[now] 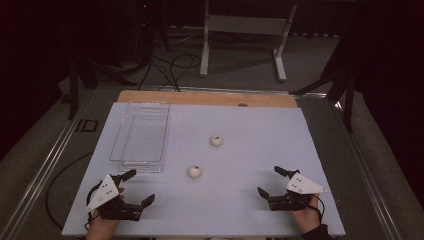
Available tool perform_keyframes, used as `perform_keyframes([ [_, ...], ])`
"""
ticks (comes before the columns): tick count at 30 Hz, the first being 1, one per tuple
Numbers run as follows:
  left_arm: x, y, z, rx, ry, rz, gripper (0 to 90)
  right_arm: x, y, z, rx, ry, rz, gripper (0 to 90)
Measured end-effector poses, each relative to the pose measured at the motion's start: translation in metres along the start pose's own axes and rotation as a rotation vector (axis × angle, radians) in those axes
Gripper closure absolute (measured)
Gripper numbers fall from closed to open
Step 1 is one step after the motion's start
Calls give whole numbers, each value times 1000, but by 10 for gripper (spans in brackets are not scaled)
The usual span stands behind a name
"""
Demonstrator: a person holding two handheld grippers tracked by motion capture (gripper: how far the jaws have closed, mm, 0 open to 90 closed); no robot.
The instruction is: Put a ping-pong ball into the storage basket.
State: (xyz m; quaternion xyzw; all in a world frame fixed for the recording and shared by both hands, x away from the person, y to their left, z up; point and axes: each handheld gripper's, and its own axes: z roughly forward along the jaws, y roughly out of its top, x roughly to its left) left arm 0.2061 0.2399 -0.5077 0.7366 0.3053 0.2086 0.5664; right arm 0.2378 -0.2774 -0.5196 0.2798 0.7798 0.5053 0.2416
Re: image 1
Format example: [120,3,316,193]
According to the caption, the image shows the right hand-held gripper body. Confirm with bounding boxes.
[268,172,328,212]

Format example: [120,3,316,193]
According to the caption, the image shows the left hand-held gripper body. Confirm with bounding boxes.
[85,174,143,222]

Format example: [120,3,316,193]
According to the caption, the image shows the clear plastic container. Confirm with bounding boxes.
[109,100,171,174]

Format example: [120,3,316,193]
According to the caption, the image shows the person's right hand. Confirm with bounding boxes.
[289,195,323,234]

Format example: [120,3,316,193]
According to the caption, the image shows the person's left hand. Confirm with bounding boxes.
[85,210,122,240]

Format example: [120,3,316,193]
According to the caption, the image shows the white table mat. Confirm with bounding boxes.
[61,101,346,238]

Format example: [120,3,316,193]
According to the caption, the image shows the black stand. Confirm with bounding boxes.
[67,54,138,121]
[288,33,357,134]

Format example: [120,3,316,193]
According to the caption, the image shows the white metal stand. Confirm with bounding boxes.
[199,0,298,83]

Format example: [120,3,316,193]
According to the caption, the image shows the left hand-held gripper cable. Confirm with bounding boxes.
[84,181,102,232]

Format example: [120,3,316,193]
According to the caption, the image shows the hand-held gripper cable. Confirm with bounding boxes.
[84,181,102,232]
[311,194,325,225]

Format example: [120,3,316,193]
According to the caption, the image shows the right hand-held gripper cable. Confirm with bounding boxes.
[311,194,325,225]

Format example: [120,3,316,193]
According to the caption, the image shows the black cable beside table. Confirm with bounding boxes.
[44,151,95,231]

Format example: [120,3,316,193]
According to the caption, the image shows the black floor cables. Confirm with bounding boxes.
[135,49,203,93]

